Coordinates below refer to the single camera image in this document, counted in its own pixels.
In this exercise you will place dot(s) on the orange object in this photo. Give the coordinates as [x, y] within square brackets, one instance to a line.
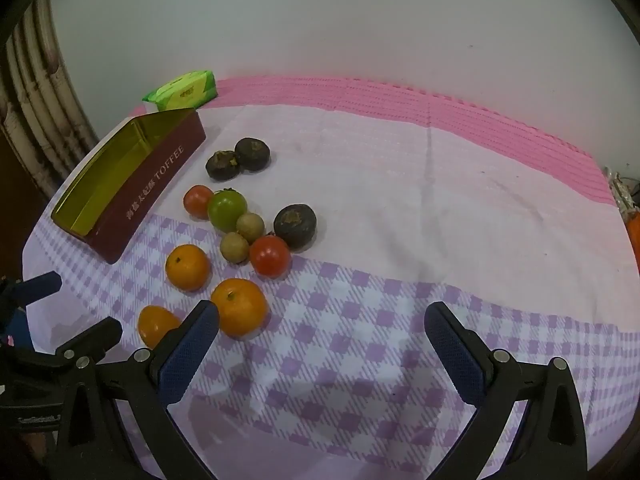
[634, 230]

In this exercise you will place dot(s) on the maroon tin box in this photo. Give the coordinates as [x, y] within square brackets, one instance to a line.
[150, 195]

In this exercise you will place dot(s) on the green tomato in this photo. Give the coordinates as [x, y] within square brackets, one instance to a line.
[227, 210]

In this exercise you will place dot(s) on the red tomato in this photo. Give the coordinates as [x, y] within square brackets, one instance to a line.
[197, 202]
[270, 256]

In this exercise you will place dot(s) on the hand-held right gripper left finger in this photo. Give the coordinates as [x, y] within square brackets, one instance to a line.
[187, 355]

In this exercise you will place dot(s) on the clear plastic wrapper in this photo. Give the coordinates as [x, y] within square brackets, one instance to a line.
[619, 187]

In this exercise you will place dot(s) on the beige ribbed curtain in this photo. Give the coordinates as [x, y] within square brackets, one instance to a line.
[40, 90]

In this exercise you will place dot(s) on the brown wooden panel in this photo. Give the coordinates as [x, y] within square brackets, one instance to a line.
[15, 200]

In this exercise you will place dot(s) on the orange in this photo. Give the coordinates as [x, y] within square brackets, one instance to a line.
[154, 326]
[239, 307]
[188, 267]

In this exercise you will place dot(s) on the brown longan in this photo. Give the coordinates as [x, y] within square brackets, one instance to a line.
[250, 227]
[234, 248]

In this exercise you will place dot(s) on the pink and purple checked cloth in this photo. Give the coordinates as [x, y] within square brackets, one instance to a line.
[400, 210]

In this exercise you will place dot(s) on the green tissue pack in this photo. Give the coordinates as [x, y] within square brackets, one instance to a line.
[185, 89]

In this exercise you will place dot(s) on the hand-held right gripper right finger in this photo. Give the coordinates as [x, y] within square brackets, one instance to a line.
[455, 350]

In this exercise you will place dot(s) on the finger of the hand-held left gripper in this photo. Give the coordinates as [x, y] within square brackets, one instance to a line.
[42, 284]
[100, 332]

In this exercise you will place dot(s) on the dark mangosteen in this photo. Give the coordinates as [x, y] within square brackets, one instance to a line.
[223, 167]
[254, 154]
[295, 227]

